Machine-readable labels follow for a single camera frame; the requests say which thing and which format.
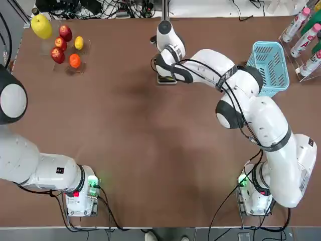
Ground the black loose cable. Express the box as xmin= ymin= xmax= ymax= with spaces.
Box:
xmin=232 ymin=0 xmax=254 ymax=22

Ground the orange fruit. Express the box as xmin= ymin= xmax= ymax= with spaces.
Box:
xmin=69 ymin=53 xmax=82 ymax=68

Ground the clear acrylic bottle shelf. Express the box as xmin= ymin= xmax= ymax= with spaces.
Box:
xmin=278 ymin=5 xmax=321 ymax=83

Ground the black left base cable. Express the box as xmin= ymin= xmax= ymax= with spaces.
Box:
xmin=50 ymin=188 xmax=126 ymax=231

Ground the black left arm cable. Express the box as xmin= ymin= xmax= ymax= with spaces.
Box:
xmin=0 ymin=12 xmax=13 ymax=73

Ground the green plastic bottle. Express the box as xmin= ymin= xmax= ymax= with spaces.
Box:
xmin=300 ymin=14 xmax=321 ymax=36

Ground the black base cable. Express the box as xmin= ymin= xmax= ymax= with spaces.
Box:
xmin=50 ymin=188 xmax=126 ymax=231
xmin=208 ymin=150 xmax=291 ymax=241

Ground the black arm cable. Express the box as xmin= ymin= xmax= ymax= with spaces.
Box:
xmin=0 ymin=12 xmax=13 ymax=73
xmin=175 ymin=59 xmax=264 ymax=151

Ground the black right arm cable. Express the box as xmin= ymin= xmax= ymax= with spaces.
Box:
xmin=175 ymin=59 xmax=264 ymax=151

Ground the white plastic bottle pink print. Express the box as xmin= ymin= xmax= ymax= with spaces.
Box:
xmin=282 ymin=7 xmax=311 ymax=43
xmin=299 ymin=50 xmax=321 ymax=77
xmin=290 ymin=24 xmax=321 ymax=58

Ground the black right base cable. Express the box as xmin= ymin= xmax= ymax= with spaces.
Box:
xmin=208 ymin=150 xmax=291 ymax=241

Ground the clear acrylic fruit stand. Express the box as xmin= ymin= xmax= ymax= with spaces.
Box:
xmin=40 ymin=20 xmax=92 ymax=75

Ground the light blue plastic basket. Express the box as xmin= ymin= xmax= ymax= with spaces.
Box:
xmin=246 ymin=41 xmax=290 ymax=98

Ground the silver metal post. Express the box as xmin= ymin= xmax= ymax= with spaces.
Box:
xmin=162 ymin=0 xmax=171 ymax=22

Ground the red apple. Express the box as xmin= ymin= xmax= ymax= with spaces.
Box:
xmin=59 ymin=25 xmax=73 ymax=42
xmin=50 ymin=47 xmax=66 ymax=64
xmin=54 ymin=36 xmax=68 ymax=52

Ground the silver digital kitchen scale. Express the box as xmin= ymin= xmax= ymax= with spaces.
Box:
xmin=157 ymin=72 xmax=178 ymax=85

